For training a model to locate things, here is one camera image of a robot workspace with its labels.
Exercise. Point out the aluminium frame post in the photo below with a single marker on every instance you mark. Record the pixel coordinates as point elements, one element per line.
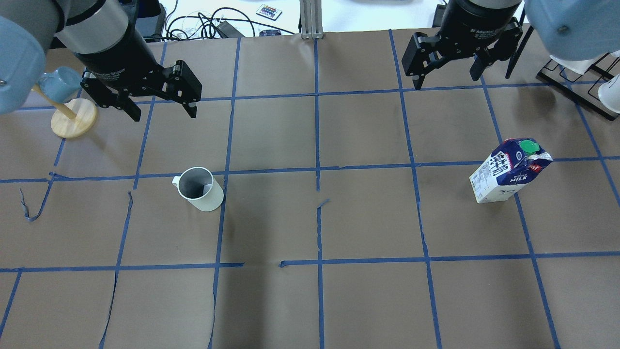
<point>311,19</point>

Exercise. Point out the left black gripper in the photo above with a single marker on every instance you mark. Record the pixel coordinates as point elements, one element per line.
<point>117,56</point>

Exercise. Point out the light blue mug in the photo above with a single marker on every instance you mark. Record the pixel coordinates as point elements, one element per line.
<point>61,84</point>

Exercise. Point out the black power adapter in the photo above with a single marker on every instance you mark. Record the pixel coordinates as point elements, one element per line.
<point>226,30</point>

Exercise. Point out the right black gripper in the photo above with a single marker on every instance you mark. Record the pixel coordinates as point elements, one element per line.
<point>477,24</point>

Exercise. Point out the white grey mug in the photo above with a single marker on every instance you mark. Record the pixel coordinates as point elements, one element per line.
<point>198,186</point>

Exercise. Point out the white cup on rack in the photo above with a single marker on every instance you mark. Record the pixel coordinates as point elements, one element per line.
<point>609,94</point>

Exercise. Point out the white smiley cup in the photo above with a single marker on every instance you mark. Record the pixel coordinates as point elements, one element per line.
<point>580,67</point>

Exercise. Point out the black wire cup rack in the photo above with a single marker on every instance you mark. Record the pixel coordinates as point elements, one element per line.
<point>583,88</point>

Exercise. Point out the small remote control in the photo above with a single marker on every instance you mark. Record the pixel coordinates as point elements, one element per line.
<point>269,12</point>

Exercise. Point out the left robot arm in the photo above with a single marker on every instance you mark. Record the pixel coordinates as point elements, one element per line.
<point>27,31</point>

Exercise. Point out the wooden mug stand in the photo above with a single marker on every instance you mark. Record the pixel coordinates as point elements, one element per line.
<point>71,119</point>

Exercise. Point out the blue white milk carton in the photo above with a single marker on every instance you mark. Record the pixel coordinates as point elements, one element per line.
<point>510,167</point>

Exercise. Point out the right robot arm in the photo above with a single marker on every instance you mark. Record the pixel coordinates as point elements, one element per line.
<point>570,29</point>

